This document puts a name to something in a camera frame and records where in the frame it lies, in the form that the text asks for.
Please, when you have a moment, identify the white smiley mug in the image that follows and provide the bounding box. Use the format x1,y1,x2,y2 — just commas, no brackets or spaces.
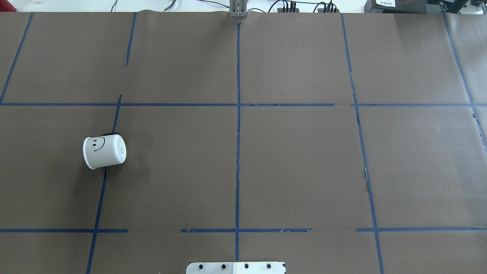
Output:
82,132,127,170

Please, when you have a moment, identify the brown paper table cover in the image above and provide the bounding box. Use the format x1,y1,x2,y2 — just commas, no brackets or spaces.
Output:
1,10,486,274

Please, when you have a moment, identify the black usb hub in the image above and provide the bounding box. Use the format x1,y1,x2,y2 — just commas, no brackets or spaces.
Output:
277,0,300,13
313,0,339,13

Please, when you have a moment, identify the black box device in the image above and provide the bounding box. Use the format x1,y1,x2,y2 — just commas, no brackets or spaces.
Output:
364,0,469,14

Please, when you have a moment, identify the aluminium frame post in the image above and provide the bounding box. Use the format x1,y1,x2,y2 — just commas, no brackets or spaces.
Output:
229,0,248,18

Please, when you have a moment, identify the white pedestal base plate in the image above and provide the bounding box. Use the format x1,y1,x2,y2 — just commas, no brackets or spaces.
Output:
186,261,286,274

